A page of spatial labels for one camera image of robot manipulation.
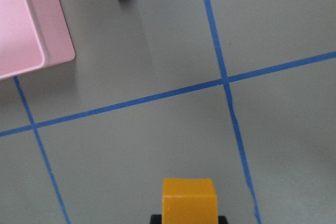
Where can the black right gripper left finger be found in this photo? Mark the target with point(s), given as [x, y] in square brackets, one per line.
[156, 219]

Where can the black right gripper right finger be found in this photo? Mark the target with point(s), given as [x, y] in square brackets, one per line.
[222, 220]

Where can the orange block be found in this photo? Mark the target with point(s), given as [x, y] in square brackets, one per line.
[189, 201]

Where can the pink plastic box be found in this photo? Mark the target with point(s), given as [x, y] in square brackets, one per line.
[34, 35]

